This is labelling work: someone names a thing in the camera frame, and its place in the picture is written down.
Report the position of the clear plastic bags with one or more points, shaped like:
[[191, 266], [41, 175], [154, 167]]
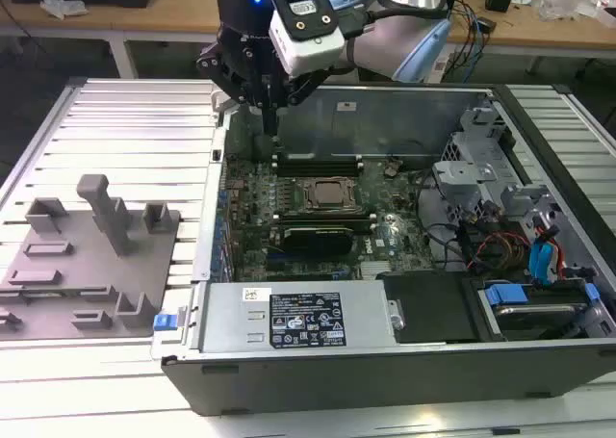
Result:
[[568, 2]]

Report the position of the blue case latch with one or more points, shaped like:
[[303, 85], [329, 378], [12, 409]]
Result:
[[163, 323]]

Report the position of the black graphics card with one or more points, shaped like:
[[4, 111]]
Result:
[[317, 243]]

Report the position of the black plastic cover panel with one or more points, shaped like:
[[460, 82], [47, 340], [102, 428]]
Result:
[[428, 308]]

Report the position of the green motherboard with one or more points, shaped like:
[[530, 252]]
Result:
[[250, 226]]

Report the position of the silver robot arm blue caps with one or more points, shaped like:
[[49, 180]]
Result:
[[380, 43]]

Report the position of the hard disk in blue carrier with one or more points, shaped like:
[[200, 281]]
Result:
[[529, 308]]

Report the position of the open black PC case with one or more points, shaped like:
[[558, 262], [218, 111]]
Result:
[[337, 385]]

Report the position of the installed RAM stick white label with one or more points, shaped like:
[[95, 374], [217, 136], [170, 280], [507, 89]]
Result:
[[300, 156]]

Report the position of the silver power supply unit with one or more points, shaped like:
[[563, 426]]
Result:
[[231, 322]]

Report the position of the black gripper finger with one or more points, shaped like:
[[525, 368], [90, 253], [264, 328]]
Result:
[[308, 84], [212, 60]]

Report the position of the grey parts rack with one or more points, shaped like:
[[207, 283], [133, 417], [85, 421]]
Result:
[[86, 274]]

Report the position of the wooden desk white frame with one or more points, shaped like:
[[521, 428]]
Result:
[[168, 21]]

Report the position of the round coin battery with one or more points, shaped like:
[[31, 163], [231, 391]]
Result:
[[391, 170]]

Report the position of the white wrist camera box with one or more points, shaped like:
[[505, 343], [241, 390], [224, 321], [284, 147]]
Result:
[[308, 48]]

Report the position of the black RAM slot row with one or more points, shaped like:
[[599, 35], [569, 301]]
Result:
[[317, 168], [327, 221]]

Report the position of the grey metal drive cage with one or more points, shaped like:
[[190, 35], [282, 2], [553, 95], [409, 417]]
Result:
[[462, 178]]

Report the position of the crumpled white plastic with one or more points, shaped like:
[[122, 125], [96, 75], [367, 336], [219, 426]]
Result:
[[62, 5]]

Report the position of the small silver heatsink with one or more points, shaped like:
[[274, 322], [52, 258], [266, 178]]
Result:
[[375, 269]]

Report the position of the silver CPU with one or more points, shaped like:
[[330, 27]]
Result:
[[332, 193]]

